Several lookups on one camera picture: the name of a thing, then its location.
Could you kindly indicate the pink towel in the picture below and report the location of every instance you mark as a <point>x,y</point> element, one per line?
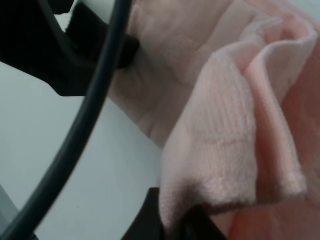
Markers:
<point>230,90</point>

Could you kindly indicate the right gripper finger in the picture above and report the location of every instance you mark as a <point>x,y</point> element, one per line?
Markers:
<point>196,225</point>

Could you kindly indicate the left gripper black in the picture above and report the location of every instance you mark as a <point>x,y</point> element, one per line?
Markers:
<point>50,50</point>

